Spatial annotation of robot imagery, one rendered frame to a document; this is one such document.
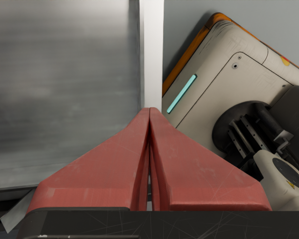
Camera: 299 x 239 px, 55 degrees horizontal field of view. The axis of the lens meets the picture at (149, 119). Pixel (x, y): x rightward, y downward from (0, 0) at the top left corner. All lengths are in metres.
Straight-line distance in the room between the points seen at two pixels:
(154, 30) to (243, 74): 0.83
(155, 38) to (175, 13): 0.94
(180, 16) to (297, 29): 0.55
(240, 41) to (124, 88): 0.77
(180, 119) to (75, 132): 0.80
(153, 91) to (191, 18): 0.95
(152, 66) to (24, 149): 0.19
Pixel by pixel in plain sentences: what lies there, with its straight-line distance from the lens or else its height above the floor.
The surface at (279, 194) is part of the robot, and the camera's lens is 0.73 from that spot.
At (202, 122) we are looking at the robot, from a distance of 1.18.
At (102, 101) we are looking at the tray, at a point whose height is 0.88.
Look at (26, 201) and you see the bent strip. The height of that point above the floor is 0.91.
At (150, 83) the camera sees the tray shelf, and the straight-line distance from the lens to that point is 0.34.
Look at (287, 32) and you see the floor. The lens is 1.50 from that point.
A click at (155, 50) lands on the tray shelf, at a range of 0.33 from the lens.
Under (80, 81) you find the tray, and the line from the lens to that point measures 0.34.
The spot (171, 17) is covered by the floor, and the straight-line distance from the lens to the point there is 1.26.
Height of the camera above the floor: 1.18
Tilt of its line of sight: 54 degrees down
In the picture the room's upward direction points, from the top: 165 degrees clockwise
